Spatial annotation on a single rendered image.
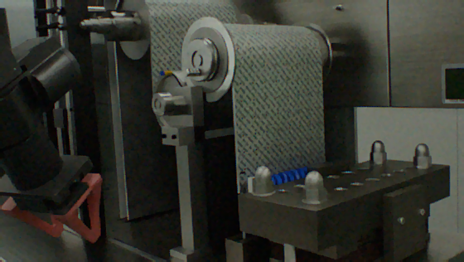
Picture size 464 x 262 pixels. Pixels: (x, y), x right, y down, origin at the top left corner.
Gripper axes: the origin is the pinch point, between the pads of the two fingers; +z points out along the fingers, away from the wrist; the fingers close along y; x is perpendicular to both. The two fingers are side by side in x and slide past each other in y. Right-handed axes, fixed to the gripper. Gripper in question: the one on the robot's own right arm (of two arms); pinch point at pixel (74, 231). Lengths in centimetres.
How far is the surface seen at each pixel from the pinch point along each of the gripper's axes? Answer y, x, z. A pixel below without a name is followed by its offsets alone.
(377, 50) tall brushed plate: -23, -64, 12
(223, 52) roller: -3.7, -39.1, -2.2
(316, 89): -13, -53, 15
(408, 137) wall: 13, -266, 188
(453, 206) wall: -17, -234, 220
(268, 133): -7.9, -38.5, 14.2
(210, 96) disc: 0.3, -37.1, 5.1
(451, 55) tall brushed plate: -37, -58, 11
